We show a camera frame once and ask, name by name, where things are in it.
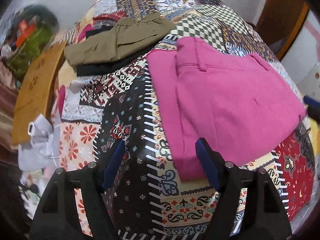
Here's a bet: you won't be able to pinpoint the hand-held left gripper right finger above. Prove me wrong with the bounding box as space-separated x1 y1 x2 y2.
195 138 293 240

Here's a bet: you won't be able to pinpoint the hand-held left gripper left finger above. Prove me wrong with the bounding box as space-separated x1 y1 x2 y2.
29 140 125 240

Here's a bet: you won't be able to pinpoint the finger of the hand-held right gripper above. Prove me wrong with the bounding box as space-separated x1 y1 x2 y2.
303 94 320 120

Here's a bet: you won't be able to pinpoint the pink pants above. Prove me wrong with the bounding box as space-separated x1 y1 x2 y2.
146 37 307 182

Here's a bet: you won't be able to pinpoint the olive green pants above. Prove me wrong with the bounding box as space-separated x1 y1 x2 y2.
64 12 177 67

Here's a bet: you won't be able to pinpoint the patchwork printed blanket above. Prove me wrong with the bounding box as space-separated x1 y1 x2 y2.
17 0 318 240

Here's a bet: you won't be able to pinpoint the light grey garment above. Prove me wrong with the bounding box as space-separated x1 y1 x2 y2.
17 80 84 173

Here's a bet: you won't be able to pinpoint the wooden door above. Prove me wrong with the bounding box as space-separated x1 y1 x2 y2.
255 0 310 60

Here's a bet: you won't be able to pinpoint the black garment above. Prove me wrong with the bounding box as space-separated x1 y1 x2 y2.
76 29 155 77

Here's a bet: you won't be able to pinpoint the wooden lap board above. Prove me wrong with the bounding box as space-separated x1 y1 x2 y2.
11 41 67 145

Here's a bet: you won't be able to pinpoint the magenta red garment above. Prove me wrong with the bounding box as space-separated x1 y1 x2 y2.
76 11 127 43

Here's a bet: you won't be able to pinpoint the green fabric bag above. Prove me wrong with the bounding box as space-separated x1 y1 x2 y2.
5 26 54 78

